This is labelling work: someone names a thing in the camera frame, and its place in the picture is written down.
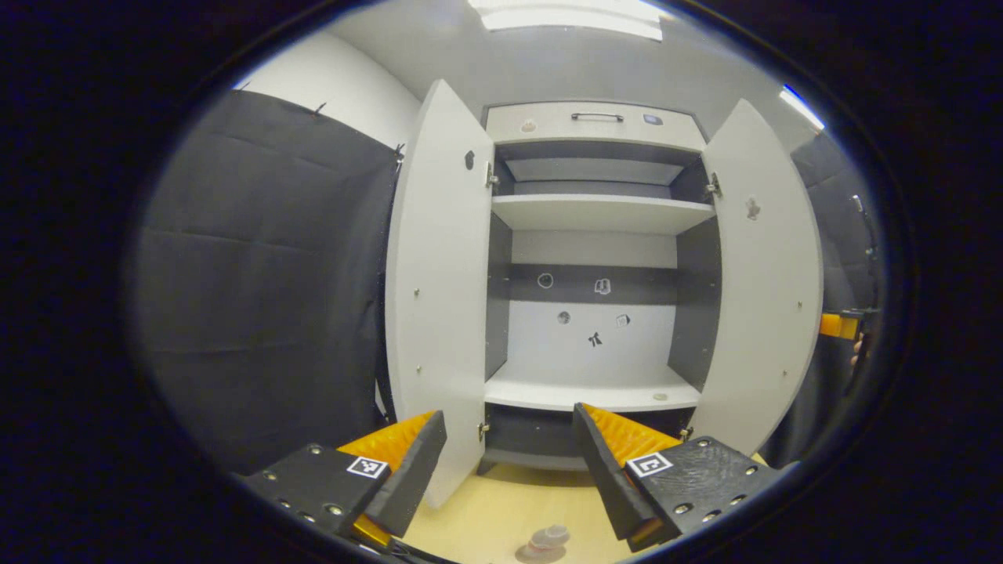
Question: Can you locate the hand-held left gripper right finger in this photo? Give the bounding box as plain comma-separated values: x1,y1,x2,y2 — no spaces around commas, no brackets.
573,403,784,554

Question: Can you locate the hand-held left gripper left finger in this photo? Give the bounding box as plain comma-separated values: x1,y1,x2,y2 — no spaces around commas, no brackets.
243,409,447,549

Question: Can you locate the white cabinet door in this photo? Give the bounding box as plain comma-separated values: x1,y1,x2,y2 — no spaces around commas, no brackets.
384,78,496,510
688,98,824,457

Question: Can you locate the white cabinet shelf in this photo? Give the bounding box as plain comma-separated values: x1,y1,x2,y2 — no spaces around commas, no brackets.
491,193,716,236
483,362,702,414

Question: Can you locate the ceiling light panel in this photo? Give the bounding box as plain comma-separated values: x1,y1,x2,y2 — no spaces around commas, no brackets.
780,85,825,130
468,0,664,42

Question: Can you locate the black backdrop cloth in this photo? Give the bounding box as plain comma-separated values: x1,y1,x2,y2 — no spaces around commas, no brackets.
129,89,882,475

